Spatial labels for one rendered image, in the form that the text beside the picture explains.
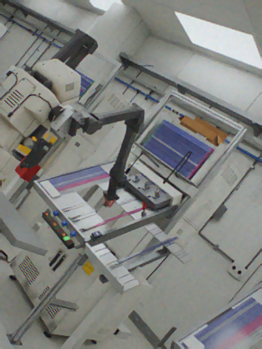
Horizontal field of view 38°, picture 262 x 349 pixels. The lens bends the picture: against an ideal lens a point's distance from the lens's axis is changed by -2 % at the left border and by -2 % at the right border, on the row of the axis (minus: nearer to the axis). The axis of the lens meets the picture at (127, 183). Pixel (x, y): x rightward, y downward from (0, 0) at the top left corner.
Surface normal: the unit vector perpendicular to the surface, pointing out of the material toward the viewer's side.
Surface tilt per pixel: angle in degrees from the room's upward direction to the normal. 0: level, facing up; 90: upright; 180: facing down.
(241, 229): 90
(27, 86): 82
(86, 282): 90
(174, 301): 90
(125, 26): 90
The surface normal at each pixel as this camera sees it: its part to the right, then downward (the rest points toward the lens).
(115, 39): 0.58, 0.49
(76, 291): -0.51, -0.39
